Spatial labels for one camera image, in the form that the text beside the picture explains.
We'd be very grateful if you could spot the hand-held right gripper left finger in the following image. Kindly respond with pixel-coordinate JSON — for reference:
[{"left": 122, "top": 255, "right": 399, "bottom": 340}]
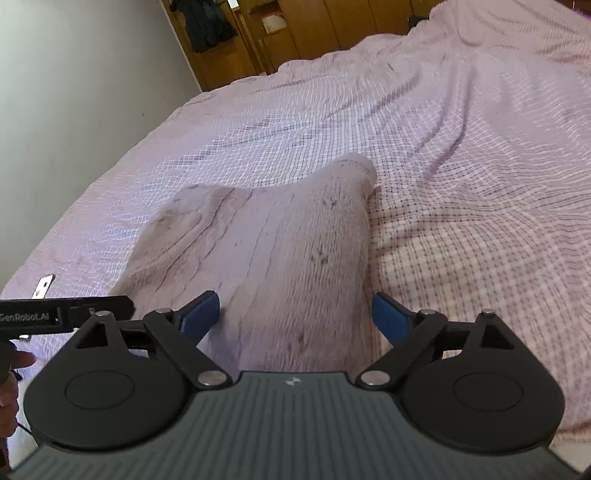
[{"left": 73, "top": 290, "right": 230, "bottom": 389}]

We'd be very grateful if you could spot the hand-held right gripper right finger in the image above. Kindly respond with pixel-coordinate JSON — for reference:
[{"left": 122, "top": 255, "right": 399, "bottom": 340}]
[{"left": 356, "top": 291, "right": 516, "bottom": 387}]

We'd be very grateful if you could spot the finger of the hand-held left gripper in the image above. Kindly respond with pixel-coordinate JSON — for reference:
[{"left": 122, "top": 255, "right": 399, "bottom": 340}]
[{"left": 68, "top": 295, "right": 137, "bottom": 324}]

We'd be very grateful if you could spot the lilac knitted garment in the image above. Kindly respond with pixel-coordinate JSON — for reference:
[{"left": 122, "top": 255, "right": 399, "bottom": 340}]
[{"left": 110, "top": 153, "right": 380, "bottom": 374}]

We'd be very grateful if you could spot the person's left hand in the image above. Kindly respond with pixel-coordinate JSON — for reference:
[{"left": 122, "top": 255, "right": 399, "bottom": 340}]
[{"left": 0, "top": 351, "right": 37, "bottom": 439}]

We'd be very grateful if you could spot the bed with checked lilac sheet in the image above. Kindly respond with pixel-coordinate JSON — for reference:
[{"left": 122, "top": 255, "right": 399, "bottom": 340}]
[{"left": 0, "top": 0, "right": 591, "bottom": 469}]

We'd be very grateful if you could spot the dark hanging jacket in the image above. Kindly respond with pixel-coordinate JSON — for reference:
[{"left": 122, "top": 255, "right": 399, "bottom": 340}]
[{"left": 172, "top": 0, "right": 239, "bottom": 55}]

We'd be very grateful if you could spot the wooden wardrobe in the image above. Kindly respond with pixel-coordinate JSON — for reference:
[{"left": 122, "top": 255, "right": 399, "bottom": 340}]
[{"left": 161, "top": 0, "right": 445, "bottom": 92}]

